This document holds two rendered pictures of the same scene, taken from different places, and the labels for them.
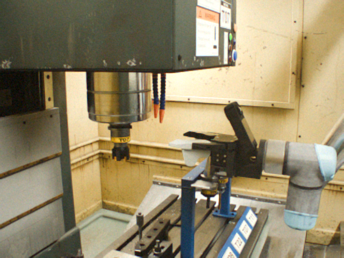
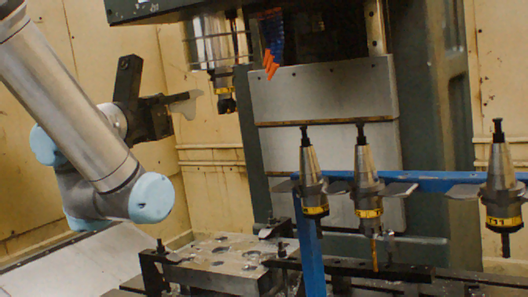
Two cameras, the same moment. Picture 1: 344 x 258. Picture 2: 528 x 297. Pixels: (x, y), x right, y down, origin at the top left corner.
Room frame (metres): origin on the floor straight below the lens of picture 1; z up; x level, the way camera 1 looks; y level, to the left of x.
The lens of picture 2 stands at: (1.17, -1.07, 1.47)
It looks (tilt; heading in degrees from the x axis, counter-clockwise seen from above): 10 degrees down; 101
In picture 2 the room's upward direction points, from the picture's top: 8 degrees counter-clockwise
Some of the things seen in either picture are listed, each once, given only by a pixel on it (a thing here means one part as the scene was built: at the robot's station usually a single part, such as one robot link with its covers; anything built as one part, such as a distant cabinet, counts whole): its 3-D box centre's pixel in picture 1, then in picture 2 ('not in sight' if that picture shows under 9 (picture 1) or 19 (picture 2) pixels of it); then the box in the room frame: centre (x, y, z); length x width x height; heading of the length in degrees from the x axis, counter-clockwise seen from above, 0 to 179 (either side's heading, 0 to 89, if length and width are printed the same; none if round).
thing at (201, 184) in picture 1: (205, 184); (287, 187); (1.01, -0.10, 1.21); 0.07 x 0.05 x 0.01; 65
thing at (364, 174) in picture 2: not in sight; (364, 163); (1.16, -0.17, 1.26); 0.04 x 0.04 x 0.07
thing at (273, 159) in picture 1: (273, 156); (106, 125); (0.74, -0.22, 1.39); 0.08 x 0.05 x 0.08; 160
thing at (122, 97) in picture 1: (119, 93); (216, 42); (0.86, 0.13, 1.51); 0.16 x 0.16 x 0.12
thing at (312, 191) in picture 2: (209, 178); (312, 187); (1.07, -0.12, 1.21); 0.06 x 0.06 x 0.03
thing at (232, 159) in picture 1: (237, 155); (137, 119); (0.76, -0.15, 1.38); 0.12 x 0.08 x 0.09; 70
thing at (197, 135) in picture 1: (200, 143); (188, 105); (0.84, -0.07, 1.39); 0.09 x 0.03 x 0.06; 46
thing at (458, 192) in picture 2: not in sight; (464, 192); (1.31, -0.24, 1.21); 0.07 x 0.05 x 0.01; 65
